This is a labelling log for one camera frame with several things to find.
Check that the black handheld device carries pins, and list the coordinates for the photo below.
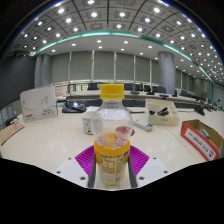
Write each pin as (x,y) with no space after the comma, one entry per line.
(10,120)

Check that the clear yellow-capped drink bottle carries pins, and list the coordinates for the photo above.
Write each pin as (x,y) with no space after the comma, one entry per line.
(111,160)

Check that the white printed cardboard box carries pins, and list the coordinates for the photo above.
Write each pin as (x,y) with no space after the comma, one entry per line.
(37,103)

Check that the black stapler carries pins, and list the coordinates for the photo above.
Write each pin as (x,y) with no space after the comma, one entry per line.
(162,111)

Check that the flat round red coaster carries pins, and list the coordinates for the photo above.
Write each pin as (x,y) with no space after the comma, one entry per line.
(132,132)

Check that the black office chairs group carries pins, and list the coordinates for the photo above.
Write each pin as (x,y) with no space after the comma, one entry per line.
(160,89)

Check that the grey round column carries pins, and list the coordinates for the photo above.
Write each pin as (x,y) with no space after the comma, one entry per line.
(166,71)

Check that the black oblong device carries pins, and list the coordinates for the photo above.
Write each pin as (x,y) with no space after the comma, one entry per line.
(200,110)

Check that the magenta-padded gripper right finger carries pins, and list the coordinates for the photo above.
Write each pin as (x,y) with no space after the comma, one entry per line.
(151,168)

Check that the white patterned paper cup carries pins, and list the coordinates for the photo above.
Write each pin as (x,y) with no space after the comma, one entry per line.
(87,122)

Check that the black pen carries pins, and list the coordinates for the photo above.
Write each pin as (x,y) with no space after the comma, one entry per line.
(138,112)

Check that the white desk organizer tray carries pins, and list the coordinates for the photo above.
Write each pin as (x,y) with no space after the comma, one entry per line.
(170,116)

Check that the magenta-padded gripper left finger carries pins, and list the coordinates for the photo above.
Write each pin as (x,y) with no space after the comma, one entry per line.
(71,168)

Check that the flat brown cardboard piece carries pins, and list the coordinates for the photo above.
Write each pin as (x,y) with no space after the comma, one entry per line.
(10,131)

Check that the long curved conference desk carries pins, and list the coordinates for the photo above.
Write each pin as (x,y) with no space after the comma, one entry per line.
(140,96)

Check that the red-sided open cardboard box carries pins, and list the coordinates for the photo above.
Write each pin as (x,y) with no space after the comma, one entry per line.
(196,141)

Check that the black desk phone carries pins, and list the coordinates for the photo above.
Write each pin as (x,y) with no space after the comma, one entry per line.
(73,107)

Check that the ceiling lights group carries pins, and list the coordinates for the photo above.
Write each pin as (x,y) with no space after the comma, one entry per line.
(94,14)

